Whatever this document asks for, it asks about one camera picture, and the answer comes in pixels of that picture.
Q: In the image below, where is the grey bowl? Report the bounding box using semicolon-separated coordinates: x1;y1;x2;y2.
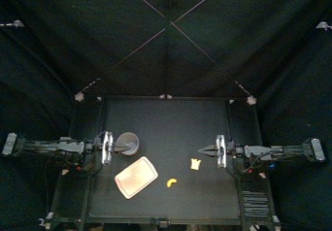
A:
114;131;142;157

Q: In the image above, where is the pale yellow toy piece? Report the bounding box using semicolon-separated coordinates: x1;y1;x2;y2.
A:
189;157;203;172

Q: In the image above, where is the pale pink cutting board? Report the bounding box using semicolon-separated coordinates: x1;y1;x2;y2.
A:
112;155;159;200

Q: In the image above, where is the silver table edge bracket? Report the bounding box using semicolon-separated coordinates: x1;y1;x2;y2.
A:
37;211;56;231
270;214;282;231

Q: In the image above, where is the thin diagonal brace cord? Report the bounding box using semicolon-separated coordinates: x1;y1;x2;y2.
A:
120;0;253;97
79;0;230;93

